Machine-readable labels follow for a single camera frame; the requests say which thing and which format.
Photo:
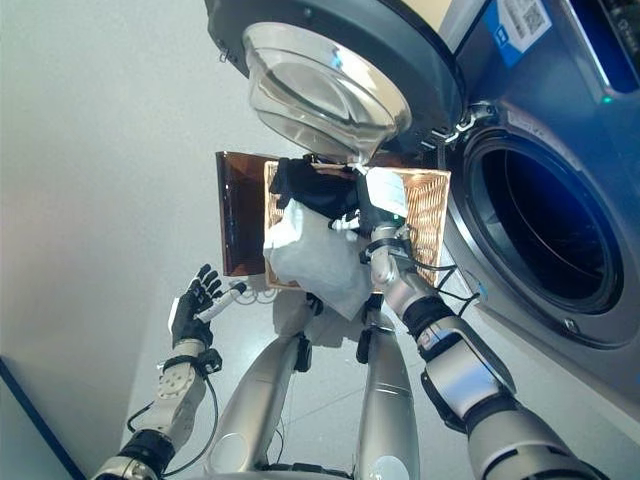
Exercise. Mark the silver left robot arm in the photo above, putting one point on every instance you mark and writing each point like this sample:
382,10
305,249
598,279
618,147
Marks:
175,395

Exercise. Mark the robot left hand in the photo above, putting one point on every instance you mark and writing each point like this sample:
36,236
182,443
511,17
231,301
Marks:
190,320

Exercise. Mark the white garment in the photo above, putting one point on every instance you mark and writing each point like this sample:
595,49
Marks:
320,260

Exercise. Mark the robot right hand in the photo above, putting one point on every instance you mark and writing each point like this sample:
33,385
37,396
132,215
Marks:
385,195

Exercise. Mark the blue QR code sticker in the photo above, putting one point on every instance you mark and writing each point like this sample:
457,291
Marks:
520,30

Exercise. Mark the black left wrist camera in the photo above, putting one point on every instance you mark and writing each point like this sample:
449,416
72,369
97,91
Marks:
210,360

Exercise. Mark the small blue sticker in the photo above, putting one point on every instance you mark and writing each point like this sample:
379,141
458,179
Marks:
481,291

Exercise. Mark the round washing machine door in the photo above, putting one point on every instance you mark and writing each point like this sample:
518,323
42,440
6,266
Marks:
400,45

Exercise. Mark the blue washer control panel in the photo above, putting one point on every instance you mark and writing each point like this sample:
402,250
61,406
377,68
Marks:
615,45

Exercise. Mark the grey washing machine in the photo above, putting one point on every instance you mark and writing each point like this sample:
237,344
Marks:
550,100

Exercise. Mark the black skirting strip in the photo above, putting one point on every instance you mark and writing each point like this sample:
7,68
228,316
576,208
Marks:
40,420

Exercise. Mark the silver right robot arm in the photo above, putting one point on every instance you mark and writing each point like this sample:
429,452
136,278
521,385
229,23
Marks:
465,380

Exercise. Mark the person's beige trouser leg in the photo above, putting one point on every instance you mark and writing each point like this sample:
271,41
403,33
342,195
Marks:
255,400

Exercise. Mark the wicker laundry basket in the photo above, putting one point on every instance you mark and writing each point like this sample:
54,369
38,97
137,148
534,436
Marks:
430,200

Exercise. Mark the black garment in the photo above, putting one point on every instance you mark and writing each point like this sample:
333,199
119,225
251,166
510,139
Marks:
310,185

